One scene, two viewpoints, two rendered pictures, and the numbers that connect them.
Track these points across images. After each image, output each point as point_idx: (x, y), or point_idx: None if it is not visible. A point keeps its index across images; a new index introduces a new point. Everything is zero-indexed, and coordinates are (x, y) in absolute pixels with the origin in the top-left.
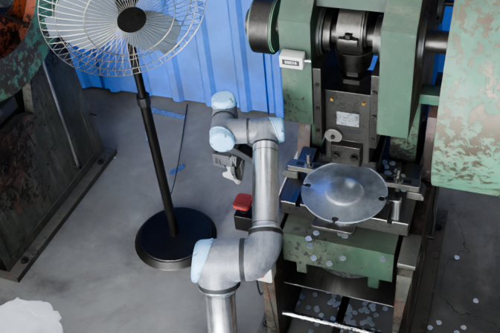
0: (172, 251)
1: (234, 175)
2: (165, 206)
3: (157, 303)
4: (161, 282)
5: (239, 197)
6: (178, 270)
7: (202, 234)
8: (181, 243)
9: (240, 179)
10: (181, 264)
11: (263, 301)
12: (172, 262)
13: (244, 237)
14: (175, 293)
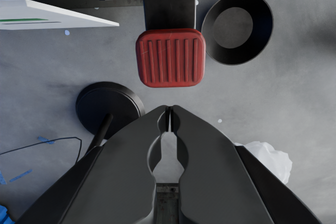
0: (127, 110)
1: (307, 213)
2: (101, 141)
3: (175, 100)
4: (155, 105)
5: (162, 77)
6: (140, 97)
7: (99, 95)
8: (116, 107)
9: (184, 117)
10: (134, 98)
11: (142, 12)
12: (137, 105)
13: (81, 59)
14: (162, 91)
